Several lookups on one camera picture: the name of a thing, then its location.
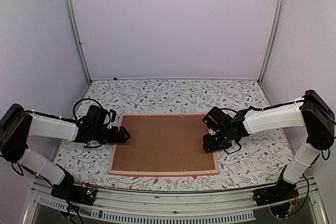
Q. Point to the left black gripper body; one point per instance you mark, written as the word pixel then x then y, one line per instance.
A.
pixel 103 138

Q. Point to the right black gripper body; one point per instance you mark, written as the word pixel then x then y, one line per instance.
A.
pixel 222 141

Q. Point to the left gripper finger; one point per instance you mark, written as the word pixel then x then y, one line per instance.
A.
pixel 123 131
pixel 124 138

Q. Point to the pink wooden picture frame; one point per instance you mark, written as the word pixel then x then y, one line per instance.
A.
pixel 162 171

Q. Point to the brown backing board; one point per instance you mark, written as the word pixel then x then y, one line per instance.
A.
pixel 162 142

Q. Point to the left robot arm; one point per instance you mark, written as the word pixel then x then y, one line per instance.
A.
pixel 18 124

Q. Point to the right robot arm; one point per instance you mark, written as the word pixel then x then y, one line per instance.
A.
pixel 308 112

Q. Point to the floral table mat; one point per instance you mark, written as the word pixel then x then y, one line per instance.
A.
pixel 257 160

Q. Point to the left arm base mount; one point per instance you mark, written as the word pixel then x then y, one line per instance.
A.
pixel 82 194

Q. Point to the front aluminium rail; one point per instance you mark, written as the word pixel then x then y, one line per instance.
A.
pixel 121 206

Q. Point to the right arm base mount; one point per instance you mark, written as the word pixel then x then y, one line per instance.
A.
pixel 280 199

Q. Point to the left aluminium post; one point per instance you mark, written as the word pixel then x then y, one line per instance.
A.
pixel 76 37

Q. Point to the aluminium post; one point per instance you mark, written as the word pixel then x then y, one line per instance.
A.
pixel 76 37
pixel 271 40

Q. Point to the right aluminium post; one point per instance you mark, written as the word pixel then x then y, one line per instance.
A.
pixel 271 40

